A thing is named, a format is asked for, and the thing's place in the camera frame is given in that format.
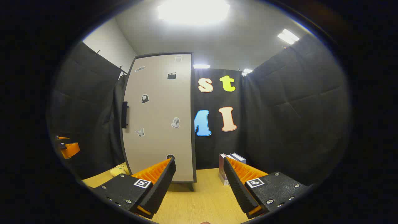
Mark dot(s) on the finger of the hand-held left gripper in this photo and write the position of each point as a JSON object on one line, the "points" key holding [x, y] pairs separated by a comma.
{"points": [[63, 137], [72, 150]]}

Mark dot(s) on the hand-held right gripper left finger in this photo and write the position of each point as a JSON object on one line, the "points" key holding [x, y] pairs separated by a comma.
{"points": [[161, 186]]}

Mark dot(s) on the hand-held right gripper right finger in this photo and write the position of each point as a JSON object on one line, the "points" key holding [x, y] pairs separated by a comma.
{"points": [[238, 189]]}

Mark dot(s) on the beige cabinet door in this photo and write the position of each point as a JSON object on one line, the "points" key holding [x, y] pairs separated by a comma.
{"points": [[155, 140]]}

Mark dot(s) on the purple cover book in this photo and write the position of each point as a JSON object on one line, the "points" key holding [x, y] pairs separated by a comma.
{"points": [[221, 169]]}

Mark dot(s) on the white blue book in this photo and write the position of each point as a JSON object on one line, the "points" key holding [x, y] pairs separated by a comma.
{"points": [[238, 157]]}

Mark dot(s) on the cream fluffy toy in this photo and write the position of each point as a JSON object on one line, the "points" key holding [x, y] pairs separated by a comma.
{"points": [[118, 171]]}

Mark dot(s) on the black backdrop cloth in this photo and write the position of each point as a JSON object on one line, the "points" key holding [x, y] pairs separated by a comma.
{"points": [[295, 109]]}

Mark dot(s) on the ceiling light panel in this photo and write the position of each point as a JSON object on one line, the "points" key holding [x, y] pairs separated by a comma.
{"points": [[288, 36], [247, 72], [201, 66], [192, 12]]}

